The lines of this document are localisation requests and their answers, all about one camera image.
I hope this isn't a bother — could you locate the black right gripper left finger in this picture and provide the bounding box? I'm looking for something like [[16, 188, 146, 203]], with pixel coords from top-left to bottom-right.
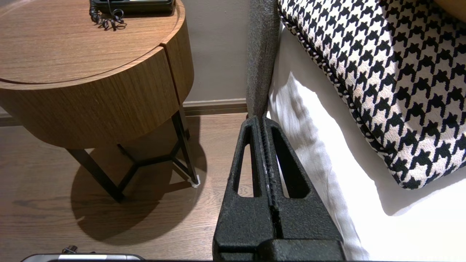
[[213, 116, 282, 260]]

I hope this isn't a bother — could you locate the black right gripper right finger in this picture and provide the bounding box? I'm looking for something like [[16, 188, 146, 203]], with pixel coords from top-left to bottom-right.
[[262, 117, 343, 241]]

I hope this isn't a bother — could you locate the white bed sheet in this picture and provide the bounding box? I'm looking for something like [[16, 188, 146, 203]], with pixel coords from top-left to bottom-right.
[[268, 22, 466, 261]]

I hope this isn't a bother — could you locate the silver robot chassis with label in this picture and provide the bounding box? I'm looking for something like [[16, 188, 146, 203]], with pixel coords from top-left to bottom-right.
[[20, 246, 146, 262]]

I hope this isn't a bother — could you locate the black white houndstooth pillow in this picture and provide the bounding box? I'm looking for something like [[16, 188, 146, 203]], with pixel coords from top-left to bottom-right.
[[278, 0, 466, 190]]

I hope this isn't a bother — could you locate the grey fabric headboard edge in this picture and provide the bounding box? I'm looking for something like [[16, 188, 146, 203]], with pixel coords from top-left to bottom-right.
[[246, 0, 281, 119]]

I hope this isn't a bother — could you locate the black and white telephone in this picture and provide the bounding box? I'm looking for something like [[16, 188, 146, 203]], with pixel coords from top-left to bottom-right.
[[98, 0, 176, 16]]

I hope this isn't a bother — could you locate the round wooden nightstand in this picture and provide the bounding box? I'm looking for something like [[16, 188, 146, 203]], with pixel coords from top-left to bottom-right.
[[0, 0, 194, 106]]

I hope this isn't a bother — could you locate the tan brown pillow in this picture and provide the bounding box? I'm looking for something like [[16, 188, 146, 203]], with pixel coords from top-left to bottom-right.
[[433, 0, 466, 23]]

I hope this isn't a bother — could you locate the black metal nightstand leg frame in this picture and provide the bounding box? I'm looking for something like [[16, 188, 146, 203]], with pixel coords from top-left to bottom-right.
[[67, 105, 200, 203]]

